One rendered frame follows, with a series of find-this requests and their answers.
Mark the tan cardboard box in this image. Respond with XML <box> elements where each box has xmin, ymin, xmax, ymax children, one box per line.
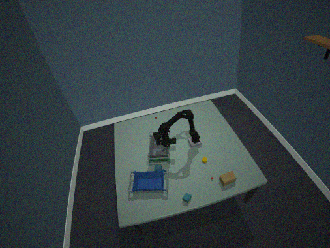
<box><xmin>219</xmin><ymin>171</ymin><xmax>237</xmax><ymax>186</ymax></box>

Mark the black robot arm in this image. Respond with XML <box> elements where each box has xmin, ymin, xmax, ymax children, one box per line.
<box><xmin>153</xmin><ymin>109</ymin><xmax>200</xmax><ymax>147</ymax></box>

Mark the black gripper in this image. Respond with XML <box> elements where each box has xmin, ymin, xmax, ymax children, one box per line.
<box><xmin>156</xmin><ymin>137</ymin><xmax>176</xmax><ymax>145</ymax></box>

